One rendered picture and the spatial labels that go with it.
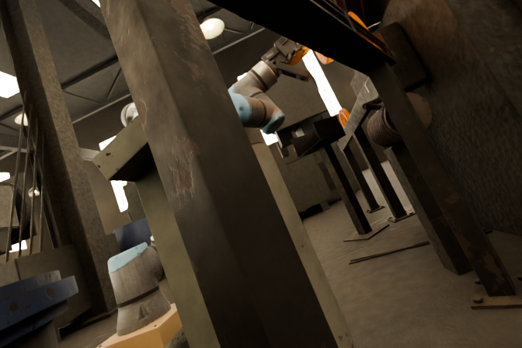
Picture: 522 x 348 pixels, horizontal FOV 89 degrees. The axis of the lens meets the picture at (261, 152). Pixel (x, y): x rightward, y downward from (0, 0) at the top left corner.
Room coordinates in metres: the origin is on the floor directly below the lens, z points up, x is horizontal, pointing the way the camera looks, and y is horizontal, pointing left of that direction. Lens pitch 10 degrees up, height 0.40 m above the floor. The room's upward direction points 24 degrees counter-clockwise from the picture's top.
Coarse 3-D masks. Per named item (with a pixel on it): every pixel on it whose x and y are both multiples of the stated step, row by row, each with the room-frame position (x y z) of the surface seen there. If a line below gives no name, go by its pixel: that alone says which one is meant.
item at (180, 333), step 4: (176, 332) 0.97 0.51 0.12; (180, 332) 0.97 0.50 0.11; (184, 332) 0.99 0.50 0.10; (176, 336) 0.95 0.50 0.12; (180, 336) 0.97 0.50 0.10; (184, 336) 0.99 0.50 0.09; (172, 340) 0.92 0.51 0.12; (176, 340) 0.94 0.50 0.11; (180, 340) 0.96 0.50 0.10; (184, 340) 0.98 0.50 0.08; (168, 344) 0.90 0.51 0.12; (172, 344) 0.92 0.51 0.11; (176, 344) 0.94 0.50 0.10; (180, 344) 0.95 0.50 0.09
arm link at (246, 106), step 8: (232, 96) 0.67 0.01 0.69; (240, 96) 0.67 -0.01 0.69; (128, 104) 0.93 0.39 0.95; (240, 104) 0.66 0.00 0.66; (248, 104) 0.68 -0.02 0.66; (256, 104) 0.72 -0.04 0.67; (128, 112) 0.91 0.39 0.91; (136, 112) 0.91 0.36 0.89; (240, 112) 0.67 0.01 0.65; (248, 112) 0.69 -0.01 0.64; (256, 112) 0.72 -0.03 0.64; (264, 112) 0.75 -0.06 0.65; (128, 120) 0.92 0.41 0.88; (248, 120) 0.71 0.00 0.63; (256, 120) 0.74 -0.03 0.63
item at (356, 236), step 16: (320, 128) 1.54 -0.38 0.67; (336, 128) 1.60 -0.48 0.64; (304, 144) 1.79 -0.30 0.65; (320, 144) 1.65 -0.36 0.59; (336, 160) 1.65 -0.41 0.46; (336, 176) 1.64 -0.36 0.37; (352, 192) 1.65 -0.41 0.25; (352, 208) 1.64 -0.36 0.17; (368, 224) 1.65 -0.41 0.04; (384, 224) 1.66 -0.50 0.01; (352, 240) 1.64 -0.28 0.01
